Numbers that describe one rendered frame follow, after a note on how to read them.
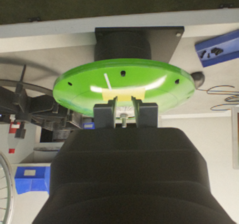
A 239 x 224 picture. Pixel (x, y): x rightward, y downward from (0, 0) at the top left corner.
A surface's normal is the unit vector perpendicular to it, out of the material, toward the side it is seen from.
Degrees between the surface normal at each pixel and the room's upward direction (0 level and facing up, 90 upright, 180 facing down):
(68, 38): 0
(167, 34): 0
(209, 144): 90
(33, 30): 90
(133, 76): 24
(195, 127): 90
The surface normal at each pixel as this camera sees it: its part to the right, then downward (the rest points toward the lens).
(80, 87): -0.22, 0.77
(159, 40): 0.02, 0.95
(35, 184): -0.07, -0.31
